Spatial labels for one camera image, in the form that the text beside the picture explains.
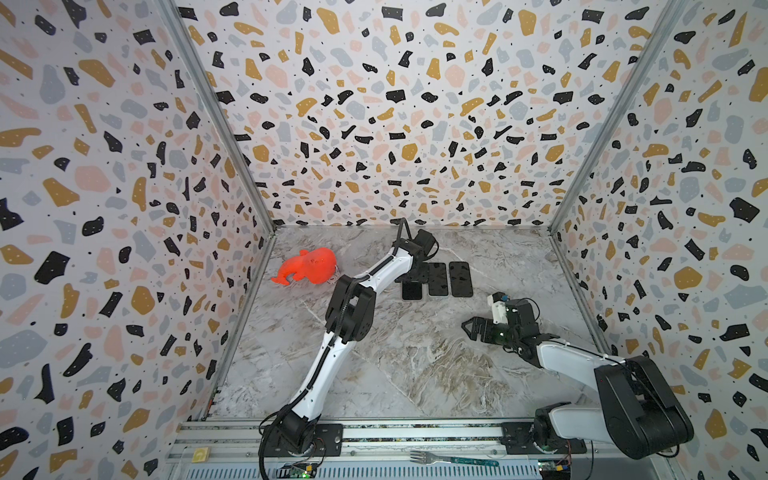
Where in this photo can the aluminium rail frame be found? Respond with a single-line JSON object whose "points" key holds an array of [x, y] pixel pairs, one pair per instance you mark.
{"points": [[380, 448]]}

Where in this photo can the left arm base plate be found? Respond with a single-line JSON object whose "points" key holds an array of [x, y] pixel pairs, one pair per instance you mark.
{"points": [[321, 440]]}

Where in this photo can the black phone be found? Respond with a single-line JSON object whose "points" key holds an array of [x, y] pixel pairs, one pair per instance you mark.
{"points": [[411, 290]]}

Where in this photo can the light blue phone case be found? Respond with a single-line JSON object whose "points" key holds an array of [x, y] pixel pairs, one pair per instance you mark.
{"points": [[438, 283]]}

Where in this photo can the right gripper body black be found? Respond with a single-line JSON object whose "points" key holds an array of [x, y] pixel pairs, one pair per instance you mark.
{"points": [[489, 330]]}

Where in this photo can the circuit board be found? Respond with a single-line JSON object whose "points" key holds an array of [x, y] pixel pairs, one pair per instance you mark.
{"points": [[297, 471], [554, 470]]}

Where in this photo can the yellow sticker tag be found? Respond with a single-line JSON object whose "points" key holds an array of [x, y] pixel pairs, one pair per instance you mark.
{"points": [[201, 455]]}

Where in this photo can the red plush toy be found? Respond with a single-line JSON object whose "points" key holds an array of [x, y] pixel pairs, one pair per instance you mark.
{"points": [[317, 266]]}

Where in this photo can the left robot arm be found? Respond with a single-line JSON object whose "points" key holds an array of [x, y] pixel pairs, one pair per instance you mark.
{"points": [[348, 319]]}

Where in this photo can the right circuit board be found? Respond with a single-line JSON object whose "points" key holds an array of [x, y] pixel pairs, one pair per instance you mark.
{"points": [[554, 470]]}

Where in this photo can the black phone case camera cutout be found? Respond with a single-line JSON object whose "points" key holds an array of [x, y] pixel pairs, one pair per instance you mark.
{"points": [[461, 285]]}

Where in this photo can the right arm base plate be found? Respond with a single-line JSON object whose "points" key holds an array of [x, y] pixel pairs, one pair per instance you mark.
{"points": [[523, 438]]}

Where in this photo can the left circuit board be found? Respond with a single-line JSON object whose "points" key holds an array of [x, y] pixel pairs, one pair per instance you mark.
{"points": [[297, 471]]}

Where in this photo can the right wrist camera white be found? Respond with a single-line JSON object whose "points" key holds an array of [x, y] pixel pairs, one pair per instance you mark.
{"points": [[499, 308]]}

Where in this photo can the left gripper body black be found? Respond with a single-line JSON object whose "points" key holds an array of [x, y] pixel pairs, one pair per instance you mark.
{"points": [[420, 276]]}

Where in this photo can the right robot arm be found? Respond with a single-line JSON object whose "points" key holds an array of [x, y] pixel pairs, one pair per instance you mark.
{"points": [[636, 409]]}

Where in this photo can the silver fork green handle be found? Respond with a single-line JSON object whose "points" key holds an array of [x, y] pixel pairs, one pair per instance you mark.
{"points": [[428, 458]]}

